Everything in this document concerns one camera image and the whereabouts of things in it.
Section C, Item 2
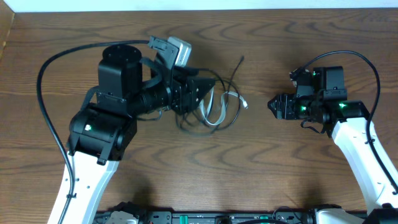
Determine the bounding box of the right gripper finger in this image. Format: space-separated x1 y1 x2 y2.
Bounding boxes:
268 105 279 118
267 96 279 106

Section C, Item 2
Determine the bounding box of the white USB cable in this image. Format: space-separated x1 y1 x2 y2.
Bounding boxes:
198 88 249 127

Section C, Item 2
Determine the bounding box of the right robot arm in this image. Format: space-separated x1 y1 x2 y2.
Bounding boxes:
267 67 397 223

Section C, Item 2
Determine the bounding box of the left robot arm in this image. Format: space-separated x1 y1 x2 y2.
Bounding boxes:
49 41 215 223

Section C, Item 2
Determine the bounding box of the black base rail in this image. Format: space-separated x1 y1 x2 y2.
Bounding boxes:
93 210 368 224

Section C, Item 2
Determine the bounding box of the cardboard box wall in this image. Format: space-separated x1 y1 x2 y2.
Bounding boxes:
0 0 15 58

